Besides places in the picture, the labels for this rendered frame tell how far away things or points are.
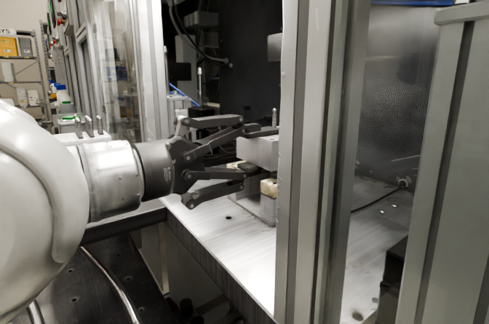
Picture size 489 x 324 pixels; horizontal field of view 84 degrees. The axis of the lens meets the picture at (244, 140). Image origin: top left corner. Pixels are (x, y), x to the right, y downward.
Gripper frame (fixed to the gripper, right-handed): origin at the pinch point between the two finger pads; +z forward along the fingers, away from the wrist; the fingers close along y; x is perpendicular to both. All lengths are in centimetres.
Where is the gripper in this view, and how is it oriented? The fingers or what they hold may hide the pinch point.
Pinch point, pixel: (260, 148)
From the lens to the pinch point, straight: 46.2
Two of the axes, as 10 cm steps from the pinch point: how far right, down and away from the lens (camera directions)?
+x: -5.9, -1.8, 7.9
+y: -0.1, -9.7, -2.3
